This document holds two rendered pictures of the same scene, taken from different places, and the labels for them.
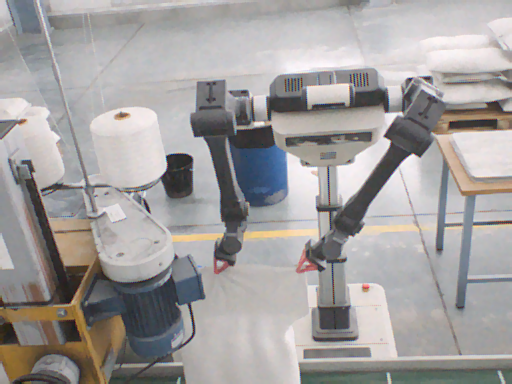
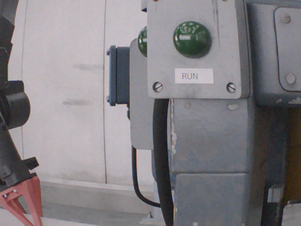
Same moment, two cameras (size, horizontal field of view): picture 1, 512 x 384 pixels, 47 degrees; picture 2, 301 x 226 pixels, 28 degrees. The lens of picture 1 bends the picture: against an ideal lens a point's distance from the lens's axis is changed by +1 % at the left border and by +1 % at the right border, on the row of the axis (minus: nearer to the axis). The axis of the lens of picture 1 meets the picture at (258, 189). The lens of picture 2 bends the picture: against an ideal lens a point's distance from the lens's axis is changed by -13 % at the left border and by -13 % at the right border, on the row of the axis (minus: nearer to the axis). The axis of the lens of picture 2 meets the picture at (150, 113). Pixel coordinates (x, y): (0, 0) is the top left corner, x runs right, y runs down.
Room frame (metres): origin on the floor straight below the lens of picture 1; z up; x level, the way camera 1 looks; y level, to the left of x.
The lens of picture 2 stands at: (2.24, 0.51, 1.26)
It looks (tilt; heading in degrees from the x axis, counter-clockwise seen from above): 3 degrees down; 195
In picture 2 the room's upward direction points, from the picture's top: 1 degrees counter-clockwise
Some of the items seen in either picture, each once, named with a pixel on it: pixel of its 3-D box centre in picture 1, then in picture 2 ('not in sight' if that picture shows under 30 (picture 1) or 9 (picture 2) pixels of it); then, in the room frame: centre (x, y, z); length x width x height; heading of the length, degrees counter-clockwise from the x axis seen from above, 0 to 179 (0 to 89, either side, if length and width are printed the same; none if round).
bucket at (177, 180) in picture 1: (177, 176); not in sight; (3.96, 0.61, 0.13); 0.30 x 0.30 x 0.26
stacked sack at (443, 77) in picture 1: (456, 66); not in sight; (4.81, -1.81, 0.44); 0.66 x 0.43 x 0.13; 174
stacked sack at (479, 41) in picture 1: (459, 46); not in sight; (4.98, -1.89, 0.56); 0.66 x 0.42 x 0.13; 78
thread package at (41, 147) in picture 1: (28, 152); not in sight; (1.36, 0.57, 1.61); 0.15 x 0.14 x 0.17; 84
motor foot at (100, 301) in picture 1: (109, 298); not in sight; (1.16, 0.40, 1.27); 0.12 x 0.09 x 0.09; 174
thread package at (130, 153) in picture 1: (129, 146); not in sight; (1.34, 0.31, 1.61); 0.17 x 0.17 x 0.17
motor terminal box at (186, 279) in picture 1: (186, 283); (131, 82); (1.22, 0.22, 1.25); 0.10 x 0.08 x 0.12; 19
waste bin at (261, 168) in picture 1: (258, 154); not in sight; (3.79, -0.03, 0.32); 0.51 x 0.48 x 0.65; 174
